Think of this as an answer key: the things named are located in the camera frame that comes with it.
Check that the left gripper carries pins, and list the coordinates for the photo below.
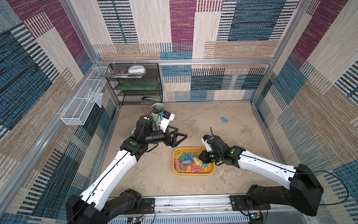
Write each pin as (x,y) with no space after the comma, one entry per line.
(172,143)

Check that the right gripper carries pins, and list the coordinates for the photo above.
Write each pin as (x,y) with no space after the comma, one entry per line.
(207,156)

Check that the yellow storage tray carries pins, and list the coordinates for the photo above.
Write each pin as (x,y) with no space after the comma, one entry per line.
(191,169)

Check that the pink binder clip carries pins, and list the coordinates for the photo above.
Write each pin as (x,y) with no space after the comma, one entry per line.
(177,165)

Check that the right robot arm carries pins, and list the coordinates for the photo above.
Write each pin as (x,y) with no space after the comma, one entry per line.
(298,187)

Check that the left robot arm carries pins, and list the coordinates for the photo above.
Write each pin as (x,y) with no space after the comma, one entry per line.
(93,205)

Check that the mint green pen cup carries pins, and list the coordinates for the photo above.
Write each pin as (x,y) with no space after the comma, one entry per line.
(156,110)

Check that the white round device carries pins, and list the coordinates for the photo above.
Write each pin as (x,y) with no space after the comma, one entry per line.
(137,69)

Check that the magazines on shelf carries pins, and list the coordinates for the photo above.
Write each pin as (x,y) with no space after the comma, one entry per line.
(124,74)

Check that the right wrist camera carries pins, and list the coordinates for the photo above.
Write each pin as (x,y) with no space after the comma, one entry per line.
(204,141)

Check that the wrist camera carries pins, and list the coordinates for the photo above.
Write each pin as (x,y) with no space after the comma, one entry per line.
(204,141)
(165,118)

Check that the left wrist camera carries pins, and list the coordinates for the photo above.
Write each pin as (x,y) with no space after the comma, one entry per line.
(165,118)

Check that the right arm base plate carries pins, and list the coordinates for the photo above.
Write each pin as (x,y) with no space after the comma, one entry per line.
(240,203)

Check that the black wire shelf rack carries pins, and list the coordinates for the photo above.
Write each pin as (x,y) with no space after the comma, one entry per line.
(137,91)

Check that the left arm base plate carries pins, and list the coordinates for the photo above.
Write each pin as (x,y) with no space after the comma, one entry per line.
(146,207)

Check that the white wire wall basket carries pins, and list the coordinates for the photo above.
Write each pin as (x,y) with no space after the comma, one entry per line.
(87,96)

